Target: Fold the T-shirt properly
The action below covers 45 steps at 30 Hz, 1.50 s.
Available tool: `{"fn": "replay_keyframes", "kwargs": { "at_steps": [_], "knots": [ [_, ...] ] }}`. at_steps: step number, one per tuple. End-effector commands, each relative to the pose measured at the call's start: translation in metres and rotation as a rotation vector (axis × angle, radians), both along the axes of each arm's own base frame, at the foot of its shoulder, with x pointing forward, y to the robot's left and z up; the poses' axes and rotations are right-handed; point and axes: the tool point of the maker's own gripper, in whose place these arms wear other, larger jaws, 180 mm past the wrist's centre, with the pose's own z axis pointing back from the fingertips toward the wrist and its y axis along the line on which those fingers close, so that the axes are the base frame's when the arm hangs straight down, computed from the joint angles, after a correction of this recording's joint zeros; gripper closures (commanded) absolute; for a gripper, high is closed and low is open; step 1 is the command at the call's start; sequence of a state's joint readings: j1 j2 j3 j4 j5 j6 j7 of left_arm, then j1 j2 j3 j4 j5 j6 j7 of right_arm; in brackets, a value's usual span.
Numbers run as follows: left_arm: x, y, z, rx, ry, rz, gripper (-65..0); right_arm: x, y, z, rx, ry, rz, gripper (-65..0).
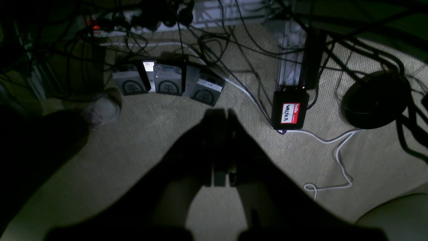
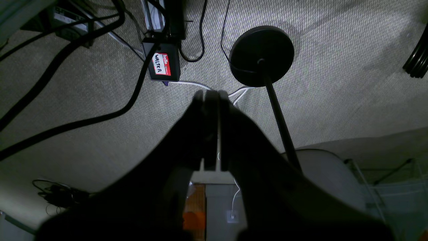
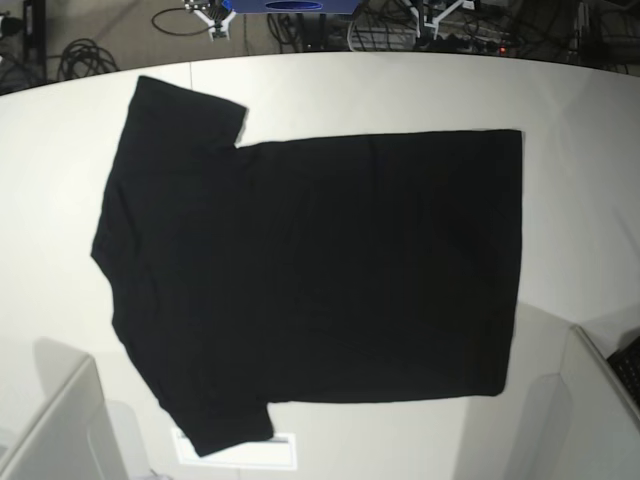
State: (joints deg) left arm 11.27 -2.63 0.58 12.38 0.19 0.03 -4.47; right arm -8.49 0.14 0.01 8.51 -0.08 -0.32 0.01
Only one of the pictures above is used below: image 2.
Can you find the black box with name sticker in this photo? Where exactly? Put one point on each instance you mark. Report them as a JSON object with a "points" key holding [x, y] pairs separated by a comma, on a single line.
{"points": [[165, 63]]}

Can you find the black round lamp stand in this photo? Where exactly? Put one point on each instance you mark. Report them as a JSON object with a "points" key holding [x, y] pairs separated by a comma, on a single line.
{"points": [[260, 57]]}

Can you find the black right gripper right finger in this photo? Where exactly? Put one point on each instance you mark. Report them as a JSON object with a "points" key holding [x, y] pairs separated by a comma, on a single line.
{"points": [[281, 204]]}

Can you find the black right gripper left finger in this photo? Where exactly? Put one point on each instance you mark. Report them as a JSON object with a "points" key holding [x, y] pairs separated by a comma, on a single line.
{"points": [[147, 203]]}

